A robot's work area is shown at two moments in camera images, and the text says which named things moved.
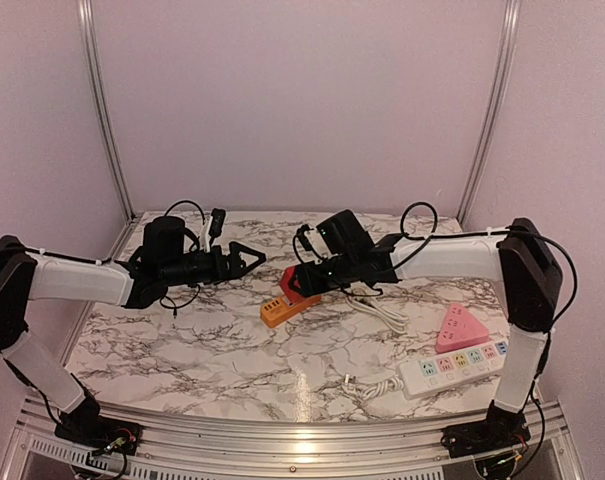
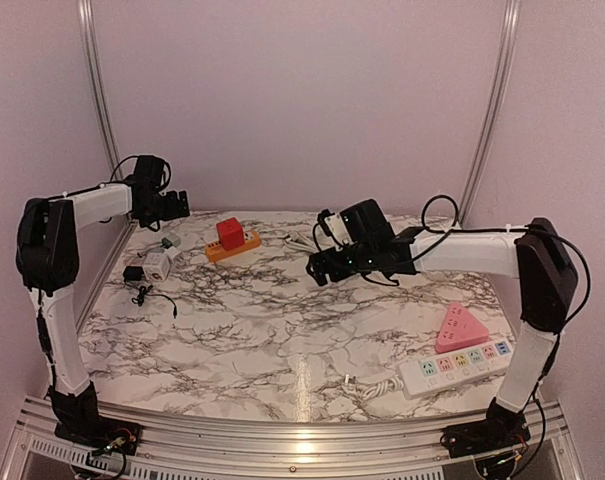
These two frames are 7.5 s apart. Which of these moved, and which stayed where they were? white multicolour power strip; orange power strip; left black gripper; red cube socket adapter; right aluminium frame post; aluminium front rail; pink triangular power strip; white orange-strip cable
Moved: orange power strip; white orange-strip cable; left black gripper; red cube socket adapter
Stayed: white multicolour power strip; aluminium front rail; right aluminium frame post; pink triangular power strip
